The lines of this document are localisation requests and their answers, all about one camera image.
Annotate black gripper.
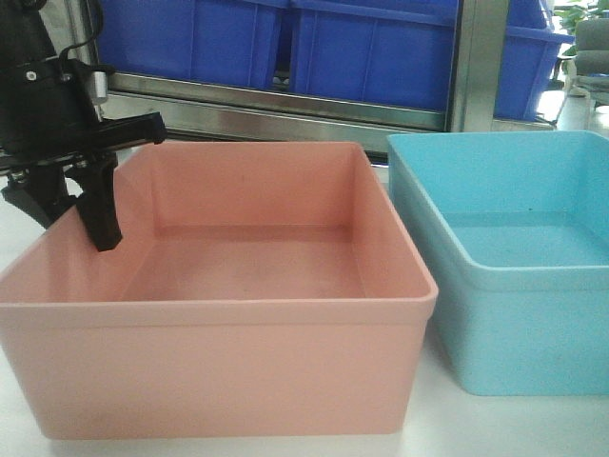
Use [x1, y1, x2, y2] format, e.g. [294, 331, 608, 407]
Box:
[1, 58, 167, 251]

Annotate pink plastic box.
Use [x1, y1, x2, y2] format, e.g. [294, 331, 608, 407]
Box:
[1, 142, 438, 440]

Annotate light blue plastic box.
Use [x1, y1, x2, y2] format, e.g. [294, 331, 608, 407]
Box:
[388, 130, 608, 396]

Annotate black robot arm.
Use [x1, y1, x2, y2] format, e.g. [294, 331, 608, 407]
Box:
[1, 1, 167, 251]

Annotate stainless steel shelf rack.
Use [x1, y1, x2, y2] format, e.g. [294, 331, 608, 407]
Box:
[42, 0, 558, 166]

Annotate blue crate upper left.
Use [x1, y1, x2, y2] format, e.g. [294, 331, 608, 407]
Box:
[97, 1, 290, 89]

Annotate blue crate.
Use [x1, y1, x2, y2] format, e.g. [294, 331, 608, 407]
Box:
[289, 1, 457, 111]
[97, 1, 290, 89]
[494, 0, 575, 121]

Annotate blue crate upper middle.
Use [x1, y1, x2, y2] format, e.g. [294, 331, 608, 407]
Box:
[289, 1, 457, 111]

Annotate blue crate upper right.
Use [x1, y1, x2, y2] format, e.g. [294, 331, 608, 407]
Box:
[494, 0, 575, 121]

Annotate green potted plant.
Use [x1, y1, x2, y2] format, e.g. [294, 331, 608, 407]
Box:
[554, 0, 608, 56]

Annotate grey office chair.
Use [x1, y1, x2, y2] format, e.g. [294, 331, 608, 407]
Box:
[564, 18, 608, 115]

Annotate black cable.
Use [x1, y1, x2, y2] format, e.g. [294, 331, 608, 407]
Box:
[59, 0, 108, 77]

